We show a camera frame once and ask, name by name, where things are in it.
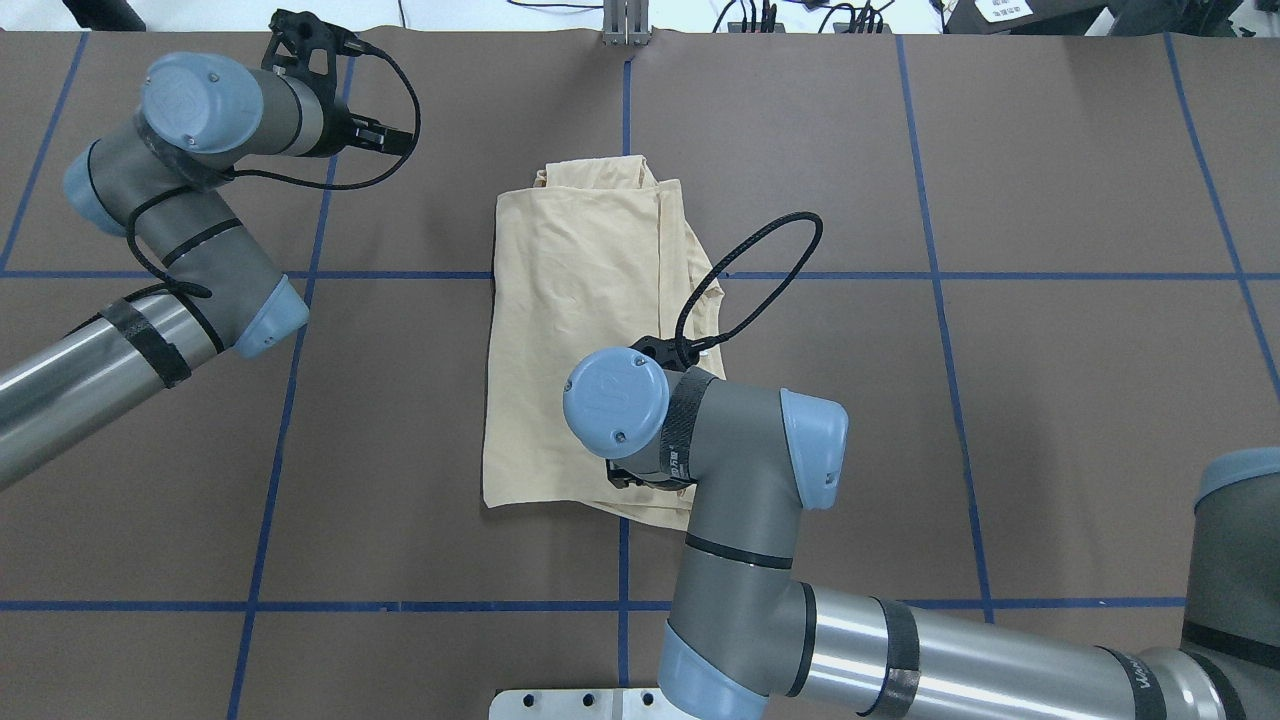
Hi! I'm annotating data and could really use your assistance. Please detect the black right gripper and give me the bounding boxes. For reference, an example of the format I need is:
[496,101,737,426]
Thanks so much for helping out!
[604,336,701,491]

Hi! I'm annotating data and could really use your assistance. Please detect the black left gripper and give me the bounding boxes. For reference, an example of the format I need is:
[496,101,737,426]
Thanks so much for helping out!
[262,10,415,158]

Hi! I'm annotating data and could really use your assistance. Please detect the beige long sleeve shirt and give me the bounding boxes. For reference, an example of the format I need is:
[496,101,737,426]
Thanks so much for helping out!
[481,155,712,530]

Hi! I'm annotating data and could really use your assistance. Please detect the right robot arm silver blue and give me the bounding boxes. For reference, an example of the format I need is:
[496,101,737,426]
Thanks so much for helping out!
[562,347,1279,719]

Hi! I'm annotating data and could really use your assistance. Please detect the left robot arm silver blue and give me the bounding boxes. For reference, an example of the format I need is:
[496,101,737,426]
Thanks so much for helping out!
[1,9,422,488]

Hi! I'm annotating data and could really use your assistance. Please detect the black label printer device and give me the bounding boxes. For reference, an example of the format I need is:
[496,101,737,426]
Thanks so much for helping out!
[943,1,1107,36]

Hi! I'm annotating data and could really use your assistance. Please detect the aluminium frame post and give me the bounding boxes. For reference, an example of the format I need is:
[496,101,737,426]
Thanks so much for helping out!
[600,0,652,47]

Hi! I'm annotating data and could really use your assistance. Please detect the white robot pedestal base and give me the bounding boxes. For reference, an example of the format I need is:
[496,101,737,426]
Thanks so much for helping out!
[488,688,686,719]

